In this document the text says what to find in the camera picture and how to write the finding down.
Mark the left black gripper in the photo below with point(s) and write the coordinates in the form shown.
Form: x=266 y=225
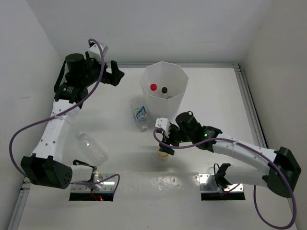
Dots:
x=112 y=78

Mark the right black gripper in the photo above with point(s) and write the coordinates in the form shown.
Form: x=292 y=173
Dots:
x=169 y=140

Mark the yellow cap small bottle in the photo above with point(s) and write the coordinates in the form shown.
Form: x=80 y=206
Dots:
x=162 y=156

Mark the red cap plastic bottle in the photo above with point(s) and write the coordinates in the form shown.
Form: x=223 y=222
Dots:
x=153 y=87

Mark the light blue label bottle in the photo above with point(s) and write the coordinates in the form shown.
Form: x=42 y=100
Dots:
x=140 y=113

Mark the black cap small bottle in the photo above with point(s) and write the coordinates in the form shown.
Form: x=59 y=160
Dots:
x=164 y=92

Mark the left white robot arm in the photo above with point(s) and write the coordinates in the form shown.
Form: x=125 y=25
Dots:
x=44 y=167

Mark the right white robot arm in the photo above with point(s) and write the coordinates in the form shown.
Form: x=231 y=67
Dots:
x=278 y=170

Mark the white octagonal plastic bin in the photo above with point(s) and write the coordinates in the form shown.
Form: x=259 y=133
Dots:
x=163 y=74

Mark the clear unlabelled plastic bottle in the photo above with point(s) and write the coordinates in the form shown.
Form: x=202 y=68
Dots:
x=91 y=149

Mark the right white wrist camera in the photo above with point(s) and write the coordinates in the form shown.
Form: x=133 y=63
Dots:
x=163 y=125

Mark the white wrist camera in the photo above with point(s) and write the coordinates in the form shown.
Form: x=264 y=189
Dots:
x=97 y=51
x=163 y=125

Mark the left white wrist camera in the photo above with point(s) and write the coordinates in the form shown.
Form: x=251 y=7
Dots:
x=97 y=51

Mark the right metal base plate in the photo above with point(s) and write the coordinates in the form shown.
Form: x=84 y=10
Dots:
x=208 y=185

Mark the metal base plate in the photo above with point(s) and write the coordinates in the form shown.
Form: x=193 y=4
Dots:
x=107 y=186
x=208 y=185

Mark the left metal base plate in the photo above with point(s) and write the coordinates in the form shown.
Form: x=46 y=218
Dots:
x=107 y=186

